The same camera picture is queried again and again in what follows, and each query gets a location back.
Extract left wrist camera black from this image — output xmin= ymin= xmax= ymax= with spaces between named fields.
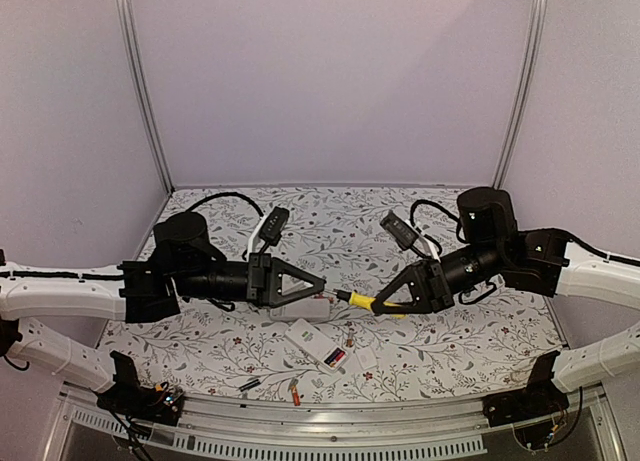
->
xmin=246 ymin=207 xmax=290 ymax=255

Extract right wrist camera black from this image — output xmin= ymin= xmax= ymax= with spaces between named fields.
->
xmin=380 ymin=210 xmax=440 ymax=261

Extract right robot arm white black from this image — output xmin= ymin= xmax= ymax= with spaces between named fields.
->
xmin=371 ymin=187 xmax=639 ymax=417

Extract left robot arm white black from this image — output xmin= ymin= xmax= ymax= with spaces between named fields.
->
xmin=1 ymin=211 xmax=325 ymax=415

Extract orange AAA battery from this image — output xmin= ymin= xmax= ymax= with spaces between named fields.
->
xmin=288 ymin=379 xmax=301 ymax=407

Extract right aluminium frame post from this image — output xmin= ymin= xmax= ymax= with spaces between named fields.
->
xmin=492 ymin=0 xmax=548 ymax=189

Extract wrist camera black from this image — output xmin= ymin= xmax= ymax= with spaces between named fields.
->
xmin=246 ymin=207 xmax=290 ymax=255
xmin=380 ymin=210 xmax=440 ymax=261

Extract white remote control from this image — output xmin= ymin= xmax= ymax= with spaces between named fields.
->
xmin=269 ymin=298 xmax=330 ymax=322

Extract white battery cover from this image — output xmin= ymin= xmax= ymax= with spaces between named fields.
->
xmin=354 ymin=348 xmax=378 ymax=370

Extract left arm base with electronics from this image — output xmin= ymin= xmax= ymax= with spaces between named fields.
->
xmin=96 ymin=351 xmax=185 ymax=426

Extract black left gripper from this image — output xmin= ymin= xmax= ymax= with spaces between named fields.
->
xmin=173 ymin=251 xmax=324 ymax=309

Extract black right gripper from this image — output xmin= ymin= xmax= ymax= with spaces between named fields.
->
xmin=370 ymin=241 xmax=505 ymax=314

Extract yellow handled screwdriver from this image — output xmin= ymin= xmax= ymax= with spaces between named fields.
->
xmin=313 ymin=290 xmax=376 ymax=315

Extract aluminium frame post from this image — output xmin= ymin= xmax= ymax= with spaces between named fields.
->
xmin=492 ymin=0 xmax=548 ymax=189
xmin=115 ymin=0 xmax=175 ymax=195

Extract small white remote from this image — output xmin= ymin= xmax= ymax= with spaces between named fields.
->
xmin=284 ymin=319 xmax=349 ymax=373

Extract floral patterned table mat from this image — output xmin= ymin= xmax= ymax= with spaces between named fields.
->
xmin=100 ymin=187 xmax=563 ymax=403

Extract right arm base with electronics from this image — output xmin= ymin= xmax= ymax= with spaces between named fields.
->
xmin=482 ymin=351 xmax=569 ymax=450

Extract left aluminium frame post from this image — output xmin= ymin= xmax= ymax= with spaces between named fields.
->
xmin=115 ymin=0 xmax=175 ymax=195

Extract red purple batteries in remote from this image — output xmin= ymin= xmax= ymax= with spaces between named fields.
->
xmin=323 ymin=348 xmax=347 ymax=369

